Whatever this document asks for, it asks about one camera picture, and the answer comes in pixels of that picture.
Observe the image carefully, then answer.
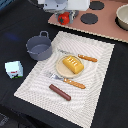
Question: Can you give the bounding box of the pink toy stove board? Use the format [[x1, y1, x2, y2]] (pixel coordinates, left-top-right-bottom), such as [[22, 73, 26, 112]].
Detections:
[[47, 0, 128, 44]]

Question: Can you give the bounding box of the fork with orange handle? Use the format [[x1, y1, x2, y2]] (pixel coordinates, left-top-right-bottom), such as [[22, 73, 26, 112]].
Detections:
[[46, 72, 86, 89]]

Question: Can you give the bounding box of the brown toy sausage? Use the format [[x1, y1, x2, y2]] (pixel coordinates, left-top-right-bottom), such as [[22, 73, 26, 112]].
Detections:
[[49, 84, 71, 101]]

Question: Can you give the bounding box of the beige woven placemat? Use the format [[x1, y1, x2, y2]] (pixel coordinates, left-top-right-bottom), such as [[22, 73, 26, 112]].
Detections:
[[14, 31, 114, 128]]

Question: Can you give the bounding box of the round beige plate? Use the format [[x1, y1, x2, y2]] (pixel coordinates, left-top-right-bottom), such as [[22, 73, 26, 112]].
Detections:
[[56, 55, 83, 78]]

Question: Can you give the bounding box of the yellow toy pastry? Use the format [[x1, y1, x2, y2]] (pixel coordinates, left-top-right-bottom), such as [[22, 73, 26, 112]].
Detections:
[[62, 56, 84, 74]]

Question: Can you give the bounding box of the cream bowl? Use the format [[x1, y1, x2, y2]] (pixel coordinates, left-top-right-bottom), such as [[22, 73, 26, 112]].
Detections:
[[116, 4, 128, 30]]

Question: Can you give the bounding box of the small milk carton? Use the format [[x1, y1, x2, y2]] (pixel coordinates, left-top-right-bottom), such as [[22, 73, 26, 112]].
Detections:
[[5, 61, 23, 79]]

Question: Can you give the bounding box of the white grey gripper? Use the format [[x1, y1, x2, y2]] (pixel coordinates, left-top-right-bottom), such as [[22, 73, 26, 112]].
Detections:
[[37, 0, 90, 24]]

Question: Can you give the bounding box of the knife with orange handle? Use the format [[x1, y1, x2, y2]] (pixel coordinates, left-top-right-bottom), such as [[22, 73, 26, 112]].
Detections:
[[58, 49, 98, 62]]

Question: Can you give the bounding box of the large grey pot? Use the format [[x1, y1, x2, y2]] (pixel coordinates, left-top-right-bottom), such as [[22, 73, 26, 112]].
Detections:
[[26, 31, 52, 61]]

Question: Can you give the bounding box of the red toy pepper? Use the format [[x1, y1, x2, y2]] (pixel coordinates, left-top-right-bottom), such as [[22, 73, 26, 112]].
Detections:
[[58, 12, 69, 25]]

